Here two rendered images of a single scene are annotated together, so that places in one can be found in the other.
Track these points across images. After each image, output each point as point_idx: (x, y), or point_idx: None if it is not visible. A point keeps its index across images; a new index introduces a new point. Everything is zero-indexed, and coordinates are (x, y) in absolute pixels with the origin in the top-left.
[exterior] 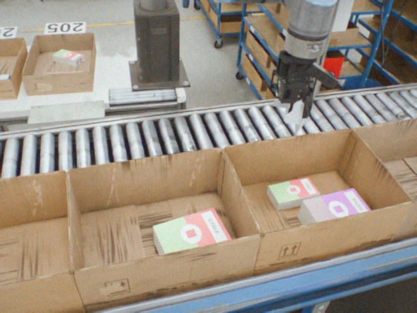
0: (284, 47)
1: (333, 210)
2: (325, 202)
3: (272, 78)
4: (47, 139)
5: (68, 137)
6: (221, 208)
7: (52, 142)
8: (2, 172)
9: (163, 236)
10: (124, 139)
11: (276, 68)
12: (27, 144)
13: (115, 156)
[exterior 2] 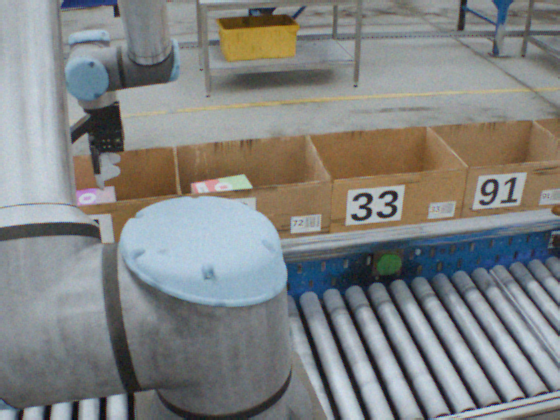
0: (115, 99)
1: (92, 197)
2: (94, 202)
3: (122, 140)
4: (433, 398)
5: (402, 407)
6: None
7: (425, 399)
8: (466, 347)
9: (246, 186)
10: None
11: (121, 123)
12: (459, 388)
13: (316, 372)
